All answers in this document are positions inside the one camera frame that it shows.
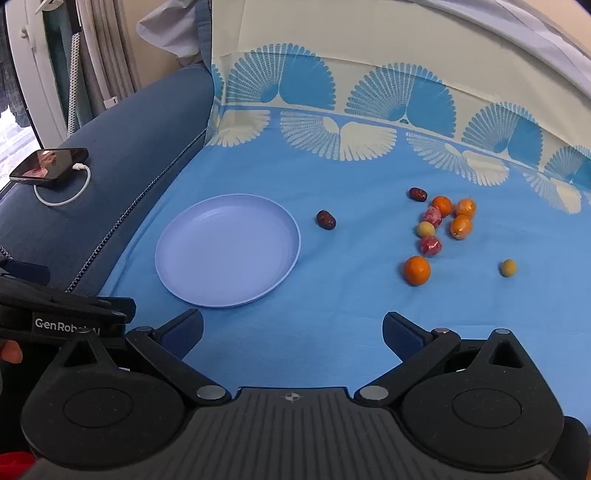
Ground person's left hand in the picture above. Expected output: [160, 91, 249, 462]
[0, 338, 25, 366]

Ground large bare orange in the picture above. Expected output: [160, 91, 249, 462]
[403, 256, 432, 287]

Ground garment steamer with braided hose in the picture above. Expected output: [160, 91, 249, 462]
[66, 31, 83, 138]

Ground black smartphone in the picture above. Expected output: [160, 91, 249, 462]
[9, 148, 90, 188]

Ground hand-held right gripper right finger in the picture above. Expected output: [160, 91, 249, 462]
[355, 311, 548, 408]

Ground hanging plaid clothes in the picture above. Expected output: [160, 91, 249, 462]
[0, 55, 31, 128]

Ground white charging cable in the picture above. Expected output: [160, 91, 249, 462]
[34, 164, 92, 207]

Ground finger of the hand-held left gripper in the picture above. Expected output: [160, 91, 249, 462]
[98, 296, 138, 334]

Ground light purple plastic plate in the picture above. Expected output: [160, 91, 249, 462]
[154, 194, 302, 309]

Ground blue fan-print blanket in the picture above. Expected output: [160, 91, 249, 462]
[99, 0, 591, 437]

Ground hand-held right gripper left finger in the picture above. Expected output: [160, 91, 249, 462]
[44, 308, 232, 408]

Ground teal curtain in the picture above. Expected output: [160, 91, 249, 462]
[42, 9, 93, 126]

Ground grey curtain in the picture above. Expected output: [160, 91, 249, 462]
[74, 0, 141, 114]

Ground red cloth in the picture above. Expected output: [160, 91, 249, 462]
[0, 451, 37, 480]

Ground white window frame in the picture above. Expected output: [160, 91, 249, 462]
[2, 0, 71, 145]

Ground blue fabric sofa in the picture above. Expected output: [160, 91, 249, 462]
[0, 65, 218, 301]

